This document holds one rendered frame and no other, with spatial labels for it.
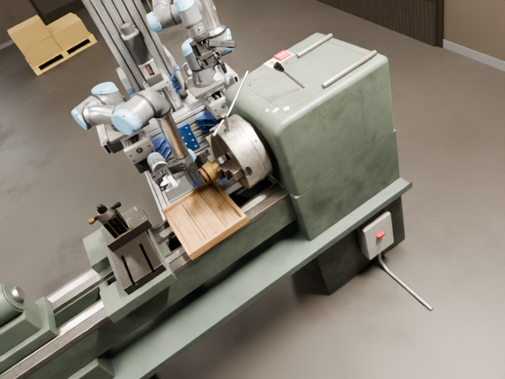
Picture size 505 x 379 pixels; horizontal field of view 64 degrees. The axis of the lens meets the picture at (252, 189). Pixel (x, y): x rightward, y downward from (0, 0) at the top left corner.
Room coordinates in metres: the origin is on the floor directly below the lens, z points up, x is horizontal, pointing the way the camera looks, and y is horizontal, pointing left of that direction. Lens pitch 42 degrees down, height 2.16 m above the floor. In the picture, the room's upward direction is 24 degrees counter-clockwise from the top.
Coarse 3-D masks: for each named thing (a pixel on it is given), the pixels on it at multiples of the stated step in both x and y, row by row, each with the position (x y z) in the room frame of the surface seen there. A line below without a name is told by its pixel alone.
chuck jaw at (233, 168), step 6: (228, 162) 1.40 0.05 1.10; (216, 168) 1.40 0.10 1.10; (222, 168) 1.38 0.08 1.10; (228, 168) 1.36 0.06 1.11; (234, 168) 1.34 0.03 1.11; (240, 168) 1.32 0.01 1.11; (246, 168) 1.31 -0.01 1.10; (222, 174) 1.37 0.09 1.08; (228, 174) 1.35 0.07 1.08; (234, 174) 1.31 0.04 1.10; (240, 174) 1.32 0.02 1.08; (246, 174) 1.31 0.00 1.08
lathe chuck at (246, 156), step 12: (228, 120) 1.50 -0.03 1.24; (240, 132) 1.40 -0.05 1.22; (228, 144) 1.37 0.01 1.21; (240, 144) 1.36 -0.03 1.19; (252, 144) 1.35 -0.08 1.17; (228, 156) 1.50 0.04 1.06; (240, 156) 1.33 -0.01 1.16; (252, 156) 1.32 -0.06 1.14; (252, 168) 1.31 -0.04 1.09; (264, 168) 1.32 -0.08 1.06; (240, 180) 1.42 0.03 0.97; (252, 180) 1.31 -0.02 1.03
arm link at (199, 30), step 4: (200, 24) 1.56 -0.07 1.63; (204, 24) 1.58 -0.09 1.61; (192, 28) 1.56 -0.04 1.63; (196, 28) 1.56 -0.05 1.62; (200, 28) 1.55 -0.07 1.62; (204, 28) 1.56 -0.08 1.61; (188, 32) 1.58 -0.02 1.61; (192, 32) 1.56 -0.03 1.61; (196, 32) 1.55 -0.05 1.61; (200, 32) 1.55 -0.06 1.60; (204, 32) 1.55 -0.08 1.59; (192, 36) 1.56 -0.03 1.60; (196, 36) 1.55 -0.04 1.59; (200, 36) 1.55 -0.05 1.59
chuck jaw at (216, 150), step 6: (204, 138) 1.53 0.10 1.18; (210, 138) 1.50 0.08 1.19; (216, 138) 1.49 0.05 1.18; (210, 144) 1.48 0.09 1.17; (216, 144) 1.48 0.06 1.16; (210, 150) 1.46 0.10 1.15; (216, 150) 1.46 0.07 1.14; (222, 150) 1.46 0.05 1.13; (210, 156) 1.45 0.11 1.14; (216, 156) 1.45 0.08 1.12; (210, 162) 1.44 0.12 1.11
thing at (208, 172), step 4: (204, 164) 1.44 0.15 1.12; (208, 164) 1.43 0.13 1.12; (212, 164) 1.43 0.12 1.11; (216, 164) 1.42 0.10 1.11; (200, 168) 1.43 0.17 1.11; (204, 168) 1.41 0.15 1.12; (208, 168) 1.40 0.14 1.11; (212, 168) 1.40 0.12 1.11; (200, 172) 1.41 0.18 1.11; (204, 172) 1.40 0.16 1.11; (208, 172) 1.39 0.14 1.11; (212, 172) 1.39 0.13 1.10; (216, 172) 1.39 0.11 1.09; (200, 176) 1.44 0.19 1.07; (204, 176) 1.39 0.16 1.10; (208, 176) 1.39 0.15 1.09; (212, 176) 1.38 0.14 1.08; (216, 176) 1.39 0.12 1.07; (204, 180) 1.38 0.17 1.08; (208, 180) 1.38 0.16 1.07; (212, 180) 1.39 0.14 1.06
